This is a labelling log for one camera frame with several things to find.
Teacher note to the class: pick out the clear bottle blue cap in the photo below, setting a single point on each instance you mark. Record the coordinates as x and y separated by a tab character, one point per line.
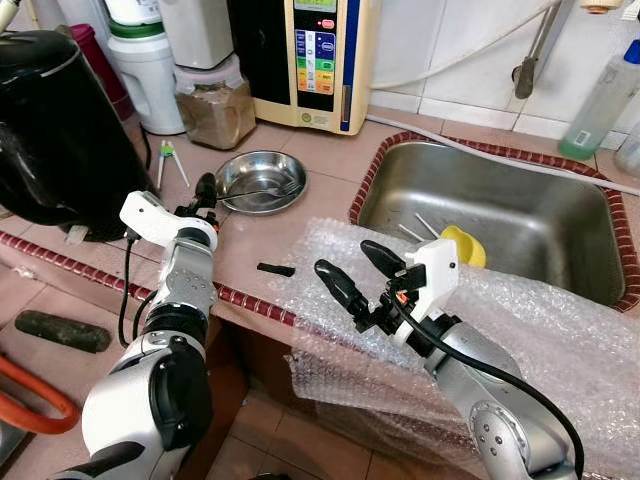
590	125

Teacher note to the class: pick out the metal chopstick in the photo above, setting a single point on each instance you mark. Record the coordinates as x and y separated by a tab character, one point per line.
428	225
410	232

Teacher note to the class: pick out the green topped metal tongs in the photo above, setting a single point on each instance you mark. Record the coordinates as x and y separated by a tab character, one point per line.
167	148

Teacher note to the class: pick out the short black tape piece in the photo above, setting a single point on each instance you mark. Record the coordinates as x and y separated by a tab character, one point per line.
277	270

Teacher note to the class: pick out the jar of brown powder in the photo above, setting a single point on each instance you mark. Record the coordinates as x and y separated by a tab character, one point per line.
215	118

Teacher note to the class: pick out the dark red mug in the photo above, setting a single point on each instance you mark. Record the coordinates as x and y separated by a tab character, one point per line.
100	70

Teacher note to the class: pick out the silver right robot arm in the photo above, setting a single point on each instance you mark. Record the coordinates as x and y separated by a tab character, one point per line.
470	380

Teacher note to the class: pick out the black electric kettle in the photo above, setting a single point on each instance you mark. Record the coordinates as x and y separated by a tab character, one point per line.
60	140

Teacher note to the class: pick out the dark red cabinet door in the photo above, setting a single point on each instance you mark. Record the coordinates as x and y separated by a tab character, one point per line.
250	380

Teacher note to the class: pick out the shallow steel bowl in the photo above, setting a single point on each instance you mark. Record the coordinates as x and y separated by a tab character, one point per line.
250	165

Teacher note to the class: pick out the yellow plastic funnel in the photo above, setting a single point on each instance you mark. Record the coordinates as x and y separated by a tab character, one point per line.
465	248

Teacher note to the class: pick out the stainless steel sink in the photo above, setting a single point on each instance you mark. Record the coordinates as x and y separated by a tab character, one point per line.
540	220

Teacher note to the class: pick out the white water filter jug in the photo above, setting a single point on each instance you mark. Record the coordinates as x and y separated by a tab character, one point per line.
150	85

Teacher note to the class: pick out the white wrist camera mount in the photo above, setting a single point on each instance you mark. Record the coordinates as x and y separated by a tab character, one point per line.
435	270
150	215

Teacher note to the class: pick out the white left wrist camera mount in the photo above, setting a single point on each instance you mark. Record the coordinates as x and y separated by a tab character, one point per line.
150	215

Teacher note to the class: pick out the cream faucet fitting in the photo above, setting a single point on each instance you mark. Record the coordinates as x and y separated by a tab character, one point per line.
600	5

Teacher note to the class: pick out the cream water ionizer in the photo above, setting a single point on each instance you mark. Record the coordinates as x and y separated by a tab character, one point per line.
270	55

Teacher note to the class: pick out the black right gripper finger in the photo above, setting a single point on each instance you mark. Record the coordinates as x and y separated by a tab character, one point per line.
342	288
383	259

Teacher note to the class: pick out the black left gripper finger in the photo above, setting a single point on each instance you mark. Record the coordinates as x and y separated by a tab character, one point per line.
206	193

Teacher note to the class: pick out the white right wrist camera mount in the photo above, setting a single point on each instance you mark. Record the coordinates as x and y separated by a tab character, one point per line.
435	270

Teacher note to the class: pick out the grey plastic container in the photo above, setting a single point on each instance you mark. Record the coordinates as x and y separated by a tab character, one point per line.
198	30

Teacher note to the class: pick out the grey metal faucet lever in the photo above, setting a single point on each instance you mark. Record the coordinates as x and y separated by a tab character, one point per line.
523	80

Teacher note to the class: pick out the clear bubble wrap sheet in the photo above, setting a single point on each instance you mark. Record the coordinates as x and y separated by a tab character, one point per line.
560	340

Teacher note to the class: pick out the dark green oblong object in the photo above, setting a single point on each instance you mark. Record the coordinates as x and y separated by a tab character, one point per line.
60	331

